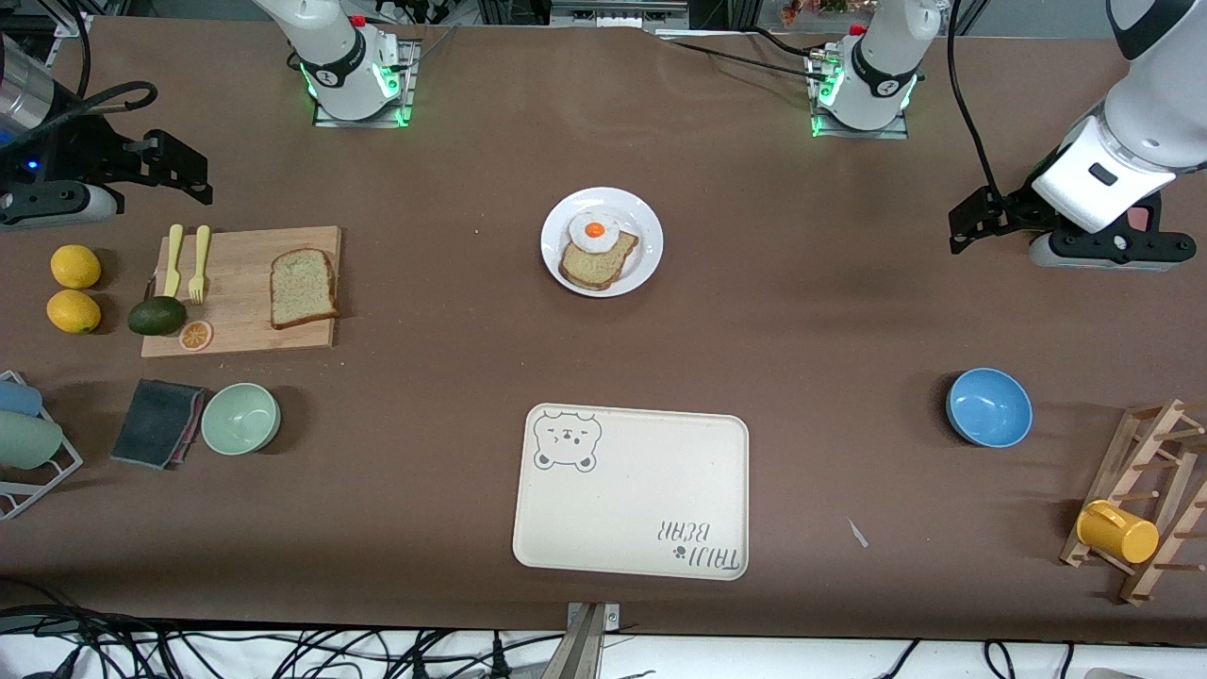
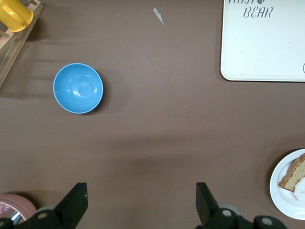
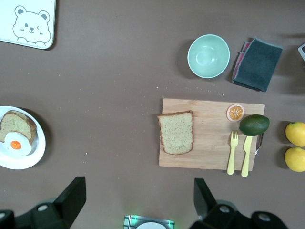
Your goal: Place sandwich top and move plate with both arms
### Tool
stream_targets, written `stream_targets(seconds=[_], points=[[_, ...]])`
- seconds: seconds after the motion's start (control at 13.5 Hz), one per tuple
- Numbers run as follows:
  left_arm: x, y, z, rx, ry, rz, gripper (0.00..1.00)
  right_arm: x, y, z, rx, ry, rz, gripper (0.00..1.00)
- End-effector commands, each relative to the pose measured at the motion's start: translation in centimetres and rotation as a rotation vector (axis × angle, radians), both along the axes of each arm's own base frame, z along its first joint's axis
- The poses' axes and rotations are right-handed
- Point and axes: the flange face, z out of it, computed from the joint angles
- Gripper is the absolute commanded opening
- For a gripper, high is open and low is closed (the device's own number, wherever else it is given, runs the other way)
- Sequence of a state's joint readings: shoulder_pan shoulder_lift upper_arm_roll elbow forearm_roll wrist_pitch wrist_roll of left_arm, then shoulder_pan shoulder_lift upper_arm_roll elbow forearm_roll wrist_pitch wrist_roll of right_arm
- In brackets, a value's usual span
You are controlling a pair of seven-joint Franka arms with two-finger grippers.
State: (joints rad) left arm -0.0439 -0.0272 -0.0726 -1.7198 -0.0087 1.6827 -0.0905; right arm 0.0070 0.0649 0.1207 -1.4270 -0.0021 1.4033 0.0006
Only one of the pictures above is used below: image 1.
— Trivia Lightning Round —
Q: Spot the brown bread slice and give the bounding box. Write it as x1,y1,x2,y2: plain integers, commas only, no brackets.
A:
270,248,339,331
558,231,640,291

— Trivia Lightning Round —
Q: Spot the white round plate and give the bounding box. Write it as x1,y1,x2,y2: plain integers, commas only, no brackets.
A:
540,187,665,299

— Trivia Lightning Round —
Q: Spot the yellow plastic knife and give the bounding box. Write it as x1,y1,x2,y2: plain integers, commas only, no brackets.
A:
163,224,185,299

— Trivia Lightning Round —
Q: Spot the yellow plastic fork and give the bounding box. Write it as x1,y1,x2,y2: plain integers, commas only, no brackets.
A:
188,224,213,306

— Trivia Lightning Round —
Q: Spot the wooden cutting board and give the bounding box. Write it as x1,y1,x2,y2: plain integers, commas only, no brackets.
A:
141,225,343,359

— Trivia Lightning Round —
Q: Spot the yellow lemon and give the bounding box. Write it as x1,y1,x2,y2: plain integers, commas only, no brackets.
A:
46,289,103,336
50,244,103,290

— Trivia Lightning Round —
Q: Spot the dark green avocado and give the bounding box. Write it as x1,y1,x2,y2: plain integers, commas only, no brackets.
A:
127,295,189,338

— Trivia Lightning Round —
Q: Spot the blue bowl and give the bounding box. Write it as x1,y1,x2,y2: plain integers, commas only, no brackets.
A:
945,367,1034,450

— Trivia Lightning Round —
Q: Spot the dark grey folded cloth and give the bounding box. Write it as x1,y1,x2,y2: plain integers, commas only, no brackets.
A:
109,378,207,471

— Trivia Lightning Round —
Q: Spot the pale green bowl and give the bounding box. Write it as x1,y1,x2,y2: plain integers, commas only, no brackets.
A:
200,381,283,457

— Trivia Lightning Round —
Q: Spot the light blue cup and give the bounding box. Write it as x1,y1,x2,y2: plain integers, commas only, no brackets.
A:
0,378,44,419

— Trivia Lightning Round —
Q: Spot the pale green cup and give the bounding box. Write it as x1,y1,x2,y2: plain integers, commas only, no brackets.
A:
0,410,65,472

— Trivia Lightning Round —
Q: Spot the yellow cup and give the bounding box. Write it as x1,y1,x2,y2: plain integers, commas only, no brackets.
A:
1075,499,1161,566

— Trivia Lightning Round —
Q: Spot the wooden peg rack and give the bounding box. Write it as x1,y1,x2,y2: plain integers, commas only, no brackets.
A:
1058,397,1207,607

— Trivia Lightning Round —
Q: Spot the toy fried egg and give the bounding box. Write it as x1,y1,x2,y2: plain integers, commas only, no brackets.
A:
567,210,622,255

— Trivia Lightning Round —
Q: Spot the cream bear print tray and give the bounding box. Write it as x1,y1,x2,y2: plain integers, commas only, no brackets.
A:
511,402,752,582

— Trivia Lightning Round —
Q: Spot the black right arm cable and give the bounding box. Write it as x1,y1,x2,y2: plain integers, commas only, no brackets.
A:
55,81,159,124

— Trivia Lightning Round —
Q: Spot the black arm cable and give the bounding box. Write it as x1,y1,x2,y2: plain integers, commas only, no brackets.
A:
55,81,159,124
946,0,1002,201

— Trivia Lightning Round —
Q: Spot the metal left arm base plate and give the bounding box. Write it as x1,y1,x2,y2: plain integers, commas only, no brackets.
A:
806,45,913,142

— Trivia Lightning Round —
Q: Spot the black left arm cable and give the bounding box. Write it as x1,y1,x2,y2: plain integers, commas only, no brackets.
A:
946,0,1002,201

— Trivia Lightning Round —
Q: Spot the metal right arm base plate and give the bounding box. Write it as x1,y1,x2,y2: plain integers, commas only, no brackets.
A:
309,36,421,130

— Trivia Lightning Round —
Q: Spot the black table cable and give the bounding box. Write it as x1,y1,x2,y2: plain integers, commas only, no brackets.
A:
655,36,823,81

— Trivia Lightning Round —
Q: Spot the white wire cup rack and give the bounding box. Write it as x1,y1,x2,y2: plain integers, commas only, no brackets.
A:
0,370,85,522

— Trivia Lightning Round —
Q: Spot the black cable bundle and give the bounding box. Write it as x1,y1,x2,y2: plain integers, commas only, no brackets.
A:
0,602,569,679

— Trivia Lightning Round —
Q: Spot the grey metal bracket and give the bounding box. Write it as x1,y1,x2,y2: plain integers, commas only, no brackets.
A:
565,601,622,679

